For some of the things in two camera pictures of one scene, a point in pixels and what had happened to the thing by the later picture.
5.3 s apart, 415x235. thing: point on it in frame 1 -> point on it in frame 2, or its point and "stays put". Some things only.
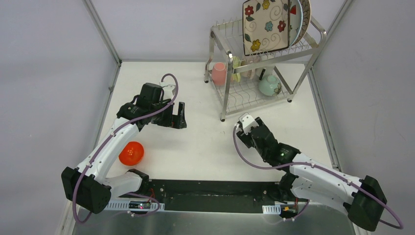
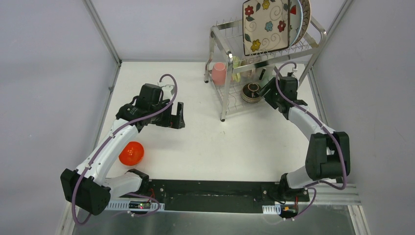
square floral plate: (266, 25) stays put
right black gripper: (244, 138) -> (271, 84)
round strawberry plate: (296, 20) stays put
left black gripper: (173, 117) stays put
